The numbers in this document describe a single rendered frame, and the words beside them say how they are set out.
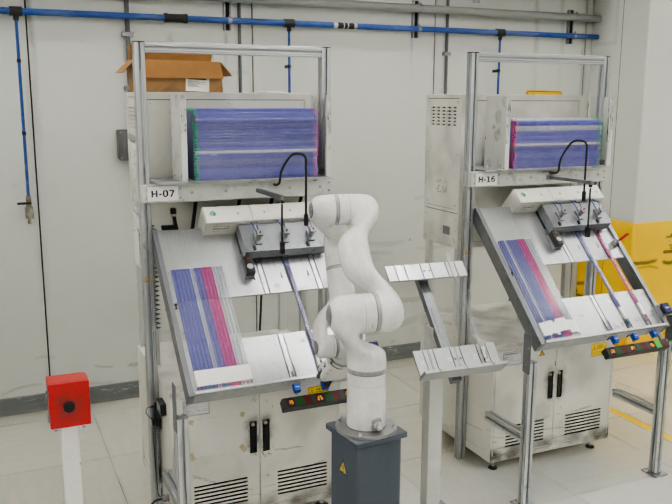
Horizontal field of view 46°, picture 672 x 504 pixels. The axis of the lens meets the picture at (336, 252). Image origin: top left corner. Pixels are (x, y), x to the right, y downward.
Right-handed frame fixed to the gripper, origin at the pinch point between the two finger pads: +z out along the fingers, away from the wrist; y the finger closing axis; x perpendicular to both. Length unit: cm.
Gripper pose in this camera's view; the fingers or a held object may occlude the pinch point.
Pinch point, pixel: (327, 380)
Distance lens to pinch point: 286.1
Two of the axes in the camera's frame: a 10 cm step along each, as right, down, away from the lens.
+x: -3.0, -8.0, 5.3
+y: 9.1, -0.7, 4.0
